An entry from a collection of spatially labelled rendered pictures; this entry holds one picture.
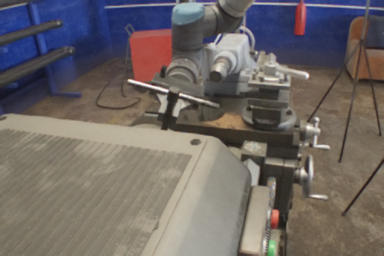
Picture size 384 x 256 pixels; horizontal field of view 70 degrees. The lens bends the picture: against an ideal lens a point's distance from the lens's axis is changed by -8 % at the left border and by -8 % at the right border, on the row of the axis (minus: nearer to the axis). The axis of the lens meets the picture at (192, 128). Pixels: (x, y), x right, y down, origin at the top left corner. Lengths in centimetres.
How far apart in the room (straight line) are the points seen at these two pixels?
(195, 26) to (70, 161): 54
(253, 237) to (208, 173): 9
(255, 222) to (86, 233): 20
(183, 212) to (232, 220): 7
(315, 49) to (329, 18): 55
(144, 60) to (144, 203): 378
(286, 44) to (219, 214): 499
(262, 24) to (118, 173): 494
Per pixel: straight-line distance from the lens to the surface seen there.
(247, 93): 121
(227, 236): 34
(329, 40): 530
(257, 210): 40
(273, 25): 521
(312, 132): 140
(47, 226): 33
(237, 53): 159
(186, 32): 83
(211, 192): 35
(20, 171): 43
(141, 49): 403
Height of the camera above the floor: 155
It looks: 29 degrees down
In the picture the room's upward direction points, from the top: 3 degrees counter-clockwise
